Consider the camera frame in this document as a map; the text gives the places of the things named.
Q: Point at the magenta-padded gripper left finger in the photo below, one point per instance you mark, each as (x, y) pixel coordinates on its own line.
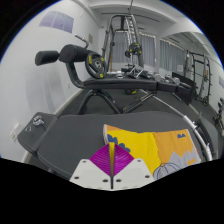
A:
(93, 175)

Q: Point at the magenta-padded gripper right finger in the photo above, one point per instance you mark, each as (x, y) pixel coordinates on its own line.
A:
(133, 175)

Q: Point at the yellow orange printed towel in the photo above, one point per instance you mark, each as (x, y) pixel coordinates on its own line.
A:
(140, 146)

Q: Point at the black padded weight bench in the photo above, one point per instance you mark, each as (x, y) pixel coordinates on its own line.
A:
(73, 136)
(212, 133)

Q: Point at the metal key bunch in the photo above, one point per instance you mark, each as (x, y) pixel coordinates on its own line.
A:
(37, 120)

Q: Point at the black roller-pad extension bench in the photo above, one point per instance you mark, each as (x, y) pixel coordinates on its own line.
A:
(116, 83)

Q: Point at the pile of dumbbells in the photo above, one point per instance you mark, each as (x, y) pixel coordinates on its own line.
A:
(163, 79)

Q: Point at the black box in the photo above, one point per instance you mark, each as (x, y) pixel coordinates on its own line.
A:
(182, 87)

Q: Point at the black dumbbell stand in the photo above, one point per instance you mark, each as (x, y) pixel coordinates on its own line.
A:
(220, 116)

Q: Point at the black yellow weight plate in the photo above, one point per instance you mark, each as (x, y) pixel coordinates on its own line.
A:
(135, 48)
(91, 65)

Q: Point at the black squat rack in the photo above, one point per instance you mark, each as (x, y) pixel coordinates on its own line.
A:
(205, 80)

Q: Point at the grey window curtain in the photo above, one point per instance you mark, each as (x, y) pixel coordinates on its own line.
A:
(148, 50)
(173, 55)

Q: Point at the white wall socket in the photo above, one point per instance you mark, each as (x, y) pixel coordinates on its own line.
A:
(15, 132)

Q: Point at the small purple wall poster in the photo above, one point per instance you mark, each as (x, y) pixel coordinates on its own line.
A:
(221, 82)

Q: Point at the small brown wall sign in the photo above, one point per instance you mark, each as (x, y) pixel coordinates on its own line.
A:
(90, 38)

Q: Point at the large purple wall poster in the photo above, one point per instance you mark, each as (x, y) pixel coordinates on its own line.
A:
(56, 20)

